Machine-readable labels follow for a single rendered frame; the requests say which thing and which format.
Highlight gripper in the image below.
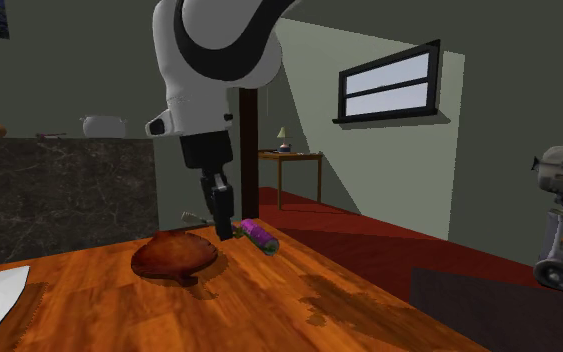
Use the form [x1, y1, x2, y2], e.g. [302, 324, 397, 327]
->
[178, 129, 236, 242]

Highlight purple cylindrical bottle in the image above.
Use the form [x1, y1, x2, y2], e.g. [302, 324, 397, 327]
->
[232, 218, 281, 257]

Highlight wooden side table with lamp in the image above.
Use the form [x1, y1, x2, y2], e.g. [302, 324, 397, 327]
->
[257, 126, 325, 211]

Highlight white lidded pot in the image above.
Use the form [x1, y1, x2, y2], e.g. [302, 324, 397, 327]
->
[79, 114, 129, 140]

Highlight dark marble counter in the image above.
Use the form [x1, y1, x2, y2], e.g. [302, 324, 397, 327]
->
[0, 136, 160, 270]

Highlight black-framed window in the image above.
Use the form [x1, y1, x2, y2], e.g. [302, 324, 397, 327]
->
[331, 39, 443, 125]

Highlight grey-handled tool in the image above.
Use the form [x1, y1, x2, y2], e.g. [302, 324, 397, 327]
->
[180, 210, 215, 227]

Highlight dark brown wooden post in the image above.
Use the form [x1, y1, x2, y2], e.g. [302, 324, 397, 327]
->
[237, 87, 261, 221]

